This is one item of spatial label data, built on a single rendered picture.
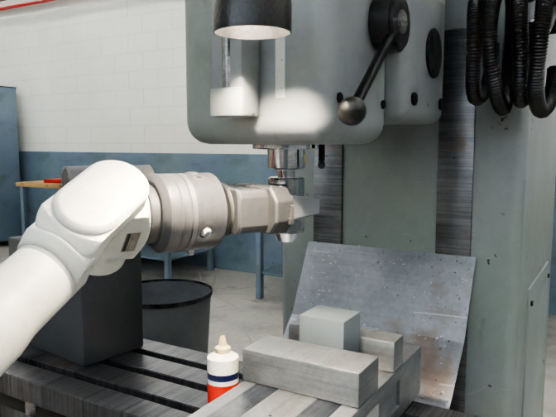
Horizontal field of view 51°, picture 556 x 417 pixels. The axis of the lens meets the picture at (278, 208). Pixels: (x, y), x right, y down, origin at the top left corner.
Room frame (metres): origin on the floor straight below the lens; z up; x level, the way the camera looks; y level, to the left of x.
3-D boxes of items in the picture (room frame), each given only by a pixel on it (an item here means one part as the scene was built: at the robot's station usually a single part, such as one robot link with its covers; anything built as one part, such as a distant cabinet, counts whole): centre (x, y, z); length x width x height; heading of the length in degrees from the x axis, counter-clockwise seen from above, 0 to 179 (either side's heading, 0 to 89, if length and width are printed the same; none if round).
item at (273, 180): (0.74, -0.01, 1.26); 0.05 x 0.05 x 0.01
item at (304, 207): (0.71, -0.03, 1.23); 0.06 x 0.02 x 0.03; 124
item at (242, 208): (0.69, 0.07, 1.23); 0.13 x 0.12 x 0.10; 34
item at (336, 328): (0.71, -0.06, 1.07); 0.06 x 0.05 x 0.06; 60
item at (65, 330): (1.00, 0.36, 1.06); 0.22 x 0.12 x 0.20; 52
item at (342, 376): (0.66, -0.04, 1.05); 0.15 x 0.06 x 0.04; 60
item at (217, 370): (0.72, 0.07, 1.01); 0.04 x 0.04 x 0.11
